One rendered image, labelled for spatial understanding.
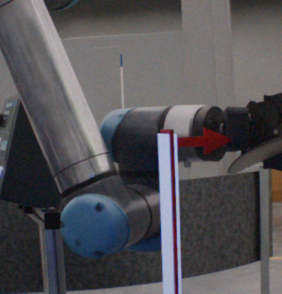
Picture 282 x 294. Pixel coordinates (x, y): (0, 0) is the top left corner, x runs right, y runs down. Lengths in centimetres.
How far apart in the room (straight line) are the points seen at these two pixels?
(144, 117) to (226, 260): 194
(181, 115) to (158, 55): 593
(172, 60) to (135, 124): 588
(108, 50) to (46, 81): 607
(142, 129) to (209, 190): 182
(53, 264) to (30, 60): 42
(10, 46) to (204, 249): 197
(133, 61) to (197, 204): 428
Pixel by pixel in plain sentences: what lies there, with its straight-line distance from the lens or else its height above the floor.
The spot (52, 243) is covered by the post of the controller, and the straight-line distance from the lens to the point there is 109.
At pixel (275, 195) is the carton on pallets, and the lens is 883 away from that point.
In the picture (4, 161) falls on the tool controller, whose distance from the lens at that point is 114.
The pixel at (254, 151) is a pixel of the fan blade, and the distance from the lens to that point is 64.
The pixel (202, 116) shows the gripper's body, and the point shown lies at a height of 120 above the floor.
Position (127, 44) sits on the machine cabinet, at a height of 195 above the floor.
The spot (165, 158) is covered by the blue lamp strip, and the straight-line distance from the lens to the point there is 57.
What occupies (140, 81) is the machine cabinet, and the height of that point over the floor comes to 155.
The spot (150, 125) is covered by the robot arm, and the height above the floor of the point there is 119.
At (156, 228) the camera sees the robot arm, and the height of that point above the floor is 106.
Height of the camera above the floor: 120
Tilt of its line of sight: 3 degrees down
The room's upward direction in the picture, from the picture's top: 2 degrees counter-clockwise
